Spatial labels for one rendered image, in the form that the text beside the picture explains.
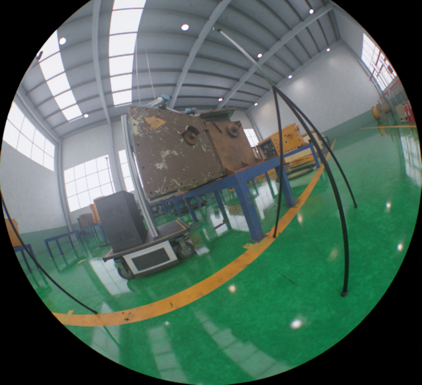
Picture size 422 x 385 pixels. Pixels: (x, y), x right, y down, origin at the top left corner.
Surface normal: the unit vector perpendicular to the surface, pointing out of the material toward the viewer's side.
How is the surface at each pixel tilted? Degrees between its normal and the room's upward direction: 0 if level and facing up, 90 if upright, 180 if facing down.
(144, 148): 90
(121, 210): 90
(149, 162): 90
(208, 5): 180
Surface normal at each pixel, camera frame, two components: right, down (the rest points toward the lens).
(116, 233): 0.40, -0.22
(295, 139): -0.82, 0.28
